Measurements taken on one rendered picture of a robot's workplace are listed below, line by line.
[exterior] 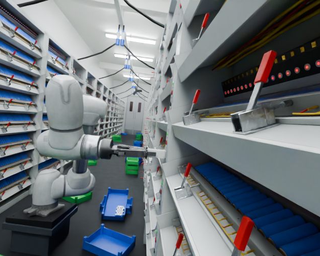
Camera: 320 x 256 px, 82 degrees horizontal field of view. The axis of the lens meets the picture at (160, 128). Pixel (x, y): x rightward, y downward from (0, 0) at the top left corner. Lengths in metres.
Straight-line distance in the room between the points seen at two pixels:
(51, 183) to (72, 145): 0.82
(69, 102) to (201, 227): 0.50
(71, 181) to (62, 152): 0.79
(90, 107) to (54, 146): 0.56
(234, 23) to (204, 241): 0.34
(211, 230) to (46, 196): 1.25
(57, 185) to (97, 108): 0.60
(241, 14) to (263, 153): 0.19
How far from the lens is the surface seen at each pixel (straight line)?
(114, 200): 2.01
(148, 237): 1.38
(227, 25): 0.33
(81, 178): 1.46
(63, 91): 0.64
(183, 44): 0.71
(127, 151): 0.65
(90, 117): 1.24
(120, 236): 1.64
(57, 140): 0.69
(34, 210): 1.53
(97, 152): 0.68
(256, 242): 0.31
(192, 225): 0.40
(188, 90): 0.67
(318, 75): 0.39
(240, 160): 0.22
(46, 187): 1.48
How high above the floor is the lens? 0.93
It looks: 2 degrees down
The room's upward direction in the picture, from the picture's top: 6 degrees clockwise
